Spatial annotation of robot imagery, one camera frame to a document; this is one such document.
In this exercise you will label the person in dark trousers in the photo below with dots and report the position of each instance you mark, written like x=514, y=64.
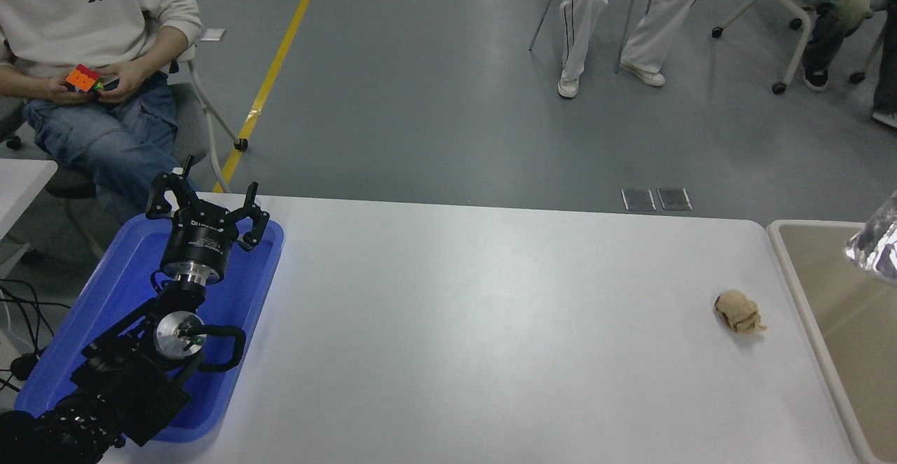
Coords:
x=830, y=1

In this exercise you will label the person's right forearm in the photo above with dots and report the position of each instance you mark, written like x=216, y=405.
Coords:
x=19, y=85

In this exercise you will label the person with puzzle cube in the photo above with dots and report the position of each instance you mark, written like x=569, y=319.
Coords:
x=70, y=26

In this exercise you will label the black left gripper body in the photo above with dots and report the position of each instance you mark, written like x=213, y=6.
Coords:
x=200, y=240

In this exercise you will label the person's left forearm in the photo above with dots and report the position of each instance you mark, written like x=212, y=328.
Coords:
x=157, y=47

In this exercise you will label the person's right hand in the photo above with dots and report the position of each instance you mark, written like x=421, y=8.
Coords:
x=59, y=92

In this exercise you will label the coloured puzzle cube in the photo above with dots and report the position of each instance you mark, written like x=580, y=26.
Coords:
x=83, y=77

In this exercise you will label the silver foil tray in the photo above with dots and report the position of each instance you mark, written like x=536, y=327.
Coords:
x=879, y=243

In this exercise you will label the crumpled tan paper ball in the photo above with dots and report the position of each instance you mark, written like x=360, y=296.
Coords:
x=737, y=312

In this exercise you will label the metal floor plate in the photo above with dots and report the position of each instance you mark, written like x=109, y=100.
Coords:
x=674, y=199
x=638, y=200

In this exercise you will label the white-framed wheeled chair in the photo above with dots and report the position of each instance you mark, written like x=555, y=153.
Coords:
x=798, y=50

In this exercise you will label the person's left hand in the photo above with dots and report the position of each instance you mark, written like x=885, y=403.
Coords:
x=126, y=78

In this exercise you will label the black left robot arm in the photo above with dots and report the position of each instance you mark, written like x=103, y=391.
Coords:
x=126, y=387

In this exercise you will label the grey wheeled office chair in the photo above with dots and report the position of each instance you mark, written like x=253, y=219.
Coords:
x=193, y=127

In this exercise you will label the small white side table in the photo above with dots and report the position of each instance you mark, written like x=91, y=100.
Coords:
x=21, y=183

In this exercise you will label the large pale bin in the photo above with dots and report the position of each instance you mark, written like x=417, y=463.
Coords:
x=834, y=324

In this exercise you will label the white metal-legged chair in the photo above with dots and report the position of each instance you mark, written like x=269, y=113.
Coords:
x=624, y=36

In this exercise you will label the person in pale trousers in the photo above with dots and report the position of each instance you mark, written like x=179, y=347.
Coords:
x=581, y=22

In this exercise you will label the blue plastic tray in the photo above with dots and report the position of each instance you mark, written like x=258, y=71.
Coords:
x=126, y=275

